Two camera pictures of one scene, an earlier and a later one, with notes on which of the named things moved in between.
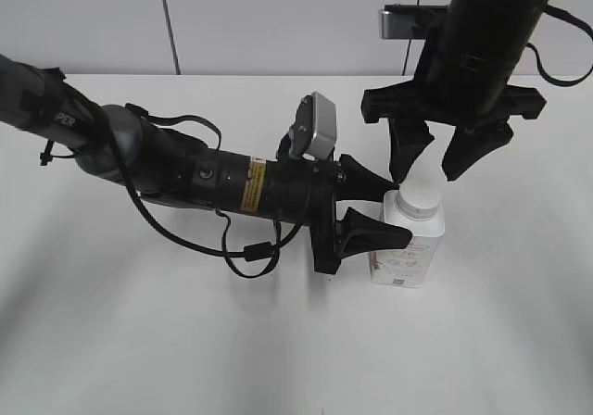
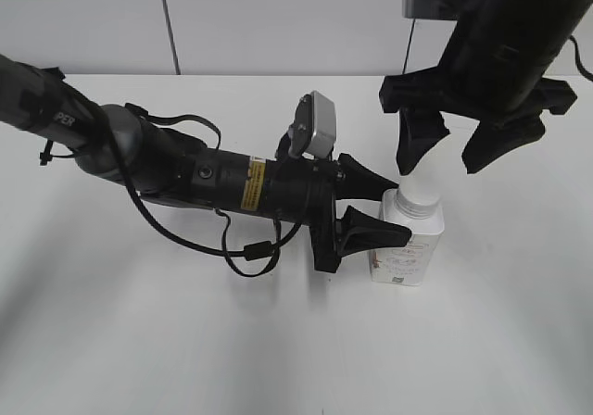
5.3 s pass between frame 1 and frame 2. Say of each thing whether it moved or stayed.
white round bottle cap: stayed
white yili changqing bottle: stayed
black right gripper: moved
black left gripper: stayed
